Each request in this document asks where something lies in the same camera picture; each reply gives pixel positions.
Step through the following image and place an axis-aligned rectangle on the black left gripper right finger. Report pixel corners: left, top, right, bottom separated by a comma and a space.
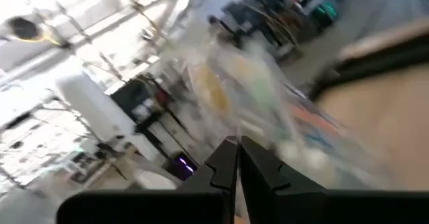
239, 135, 429, 224

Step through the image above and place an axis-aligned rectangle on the wooden table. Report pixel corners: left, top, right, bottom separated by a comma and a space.
307, 32, 429, 101

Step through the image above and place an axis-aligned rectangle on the clear plastic cup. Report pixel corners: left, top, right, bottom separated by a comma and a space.
160, 19, 386, 190

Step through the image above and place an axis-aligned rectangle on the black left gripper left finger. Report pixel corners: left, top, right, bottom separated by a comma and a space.
56, 135, 239, 224

